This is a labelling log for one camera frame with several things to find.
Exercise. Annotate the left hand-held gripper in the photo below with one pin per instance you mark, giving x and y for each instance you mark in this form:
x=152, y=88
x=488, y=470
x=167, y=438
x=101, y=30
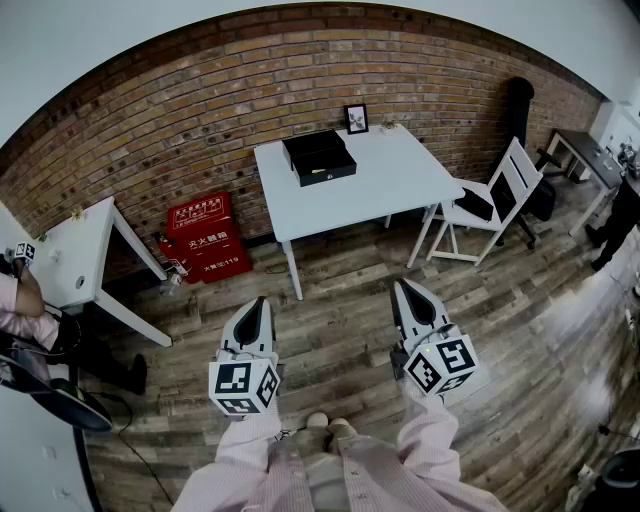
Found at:
x=235, y=382

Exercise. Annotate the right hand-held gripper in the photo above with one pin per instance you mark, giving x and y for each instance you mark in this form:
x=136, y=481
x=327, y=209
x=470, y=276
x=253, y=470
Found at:
x=440, y=365

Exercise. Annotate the black box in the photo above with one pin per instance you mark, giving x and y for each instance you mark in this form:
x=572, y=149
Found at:
x=320, y=145

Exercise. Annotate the person's right forearm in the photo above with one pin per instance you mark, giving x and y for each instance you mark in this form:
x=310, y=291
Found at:
x=429, y=425

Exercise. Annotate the person's left forearm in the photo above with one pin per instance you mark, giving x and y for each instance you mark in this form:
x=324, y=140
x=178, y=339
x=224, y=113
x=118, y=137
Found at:
x=247, y=440

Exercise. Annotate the red fire equipment box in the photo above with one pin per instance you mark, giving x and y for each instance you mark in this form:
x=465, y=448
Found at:
x=210, y=235

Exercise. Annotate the white wooden chair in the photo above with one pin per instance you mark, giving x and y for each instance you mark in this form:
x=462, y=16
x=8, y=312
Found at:
x=470, y=220

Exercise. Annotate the red fire extinguisher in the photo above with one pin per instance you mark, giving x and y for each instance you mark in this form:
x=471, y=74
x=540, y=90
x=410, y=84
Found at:
x=172, y=255

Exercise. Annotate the person's left shoe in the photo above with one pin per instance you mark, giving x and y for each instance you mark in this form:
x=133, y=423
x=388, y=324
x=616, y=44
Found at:
x=317, y=421

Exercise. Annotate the person's shoe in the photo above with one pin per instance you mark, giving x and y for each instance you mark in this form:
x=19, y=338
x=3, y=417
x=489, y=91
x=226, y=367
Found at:
x=317, y=421
x=340, y=426

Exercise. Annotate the black pouch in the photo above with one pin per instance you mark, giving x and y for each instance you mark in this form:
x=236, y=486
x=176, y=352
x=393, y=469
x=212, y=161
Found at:
x=474, y=204

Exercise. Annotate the person's beige trousers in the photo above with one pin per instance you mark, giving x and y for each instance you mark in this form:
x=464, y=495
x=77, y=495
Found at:
x=310, y=442

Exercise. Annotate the person's right shoe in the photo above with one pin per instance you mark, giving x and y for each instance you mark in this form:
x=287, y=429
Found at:
x=340, y=426

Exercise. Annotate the white square table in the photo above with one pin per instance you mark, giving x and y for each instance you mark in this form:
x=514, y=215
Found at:
x=380, y=185

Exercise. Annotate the person's torso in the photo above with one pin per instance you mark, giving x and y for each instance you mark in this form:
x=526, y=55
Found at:
x=370, y=480

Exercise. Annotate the small green potted plant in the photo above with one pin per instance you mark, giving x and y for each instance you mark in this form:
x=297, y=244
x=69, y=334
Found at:
x=388, y=127

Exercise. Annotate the long white desk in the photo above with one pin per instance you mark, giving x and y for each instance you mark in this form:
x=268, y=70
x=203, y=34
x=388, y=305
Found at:
x=75, y=250

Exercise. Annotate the black swivel chair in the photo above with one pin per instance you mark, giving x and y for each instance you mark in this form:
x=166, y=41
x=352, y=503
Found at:
x=75, y=412

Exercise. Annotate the small air plant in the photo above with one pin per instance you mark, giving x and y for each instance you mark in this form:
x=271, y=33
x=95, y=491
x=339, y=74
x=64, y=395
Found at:
x=77, y=214
x=42, y=236

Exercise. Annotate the dark-topped desk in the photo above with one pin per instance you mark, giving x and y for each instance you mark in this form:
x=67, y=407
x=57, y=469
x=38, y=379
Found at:
x=582, y=150

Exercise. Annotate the black round device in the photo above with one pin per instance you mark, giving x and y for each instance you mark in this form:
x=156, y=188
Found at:
x=622, y=475

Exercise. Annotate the black picture frame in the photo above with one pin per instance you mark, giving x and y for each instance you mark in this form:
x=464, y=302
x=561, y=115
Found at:
x=356, y=119

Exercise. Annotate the black tall post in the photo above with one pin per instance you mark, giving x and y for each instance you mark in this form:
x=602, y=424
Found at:
x=521, y=110

